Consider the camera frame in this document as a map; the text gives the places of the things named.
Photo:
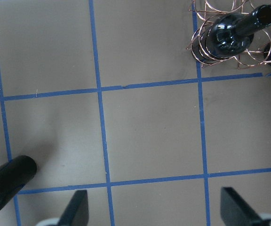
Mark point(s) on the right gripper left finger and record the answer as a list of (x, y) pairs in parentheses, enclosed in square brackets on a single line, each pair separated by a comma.
[(76, 213)]

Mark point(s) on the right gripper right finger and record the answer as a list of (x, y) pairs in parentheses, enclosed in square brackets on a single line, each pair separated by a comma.
[(235, 211)]

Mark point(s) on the copper wire wine basket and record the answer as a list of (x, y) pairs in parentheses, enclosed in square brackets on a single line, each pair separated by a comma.
[(207, 11)]

